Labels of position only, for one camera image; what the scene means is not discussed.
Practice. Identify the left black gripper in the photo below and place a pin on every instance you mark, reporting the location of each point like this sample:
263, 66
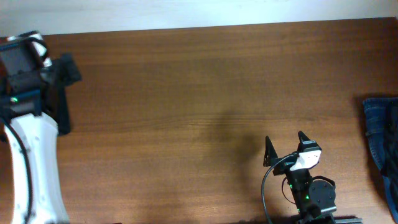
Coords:
68, 69

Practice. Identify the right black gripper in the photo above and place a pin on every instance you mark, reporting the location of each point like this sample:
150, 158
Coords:
272, 155

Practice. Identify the black nike t-shirt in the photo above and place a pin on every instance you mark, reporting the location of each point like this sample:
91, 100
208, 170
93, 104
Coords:
56, 106

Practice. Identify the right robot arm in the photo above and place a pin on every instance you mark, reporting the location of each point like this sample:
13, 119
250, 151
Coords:
314, 197

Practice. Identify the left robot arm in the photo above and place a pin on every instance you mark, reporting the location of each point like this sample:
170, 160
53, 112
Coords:
37, 191

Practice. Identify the blue denim jeans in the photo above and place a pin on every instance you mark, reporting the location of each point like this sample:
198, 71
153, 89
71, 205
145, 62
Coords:
381, 132

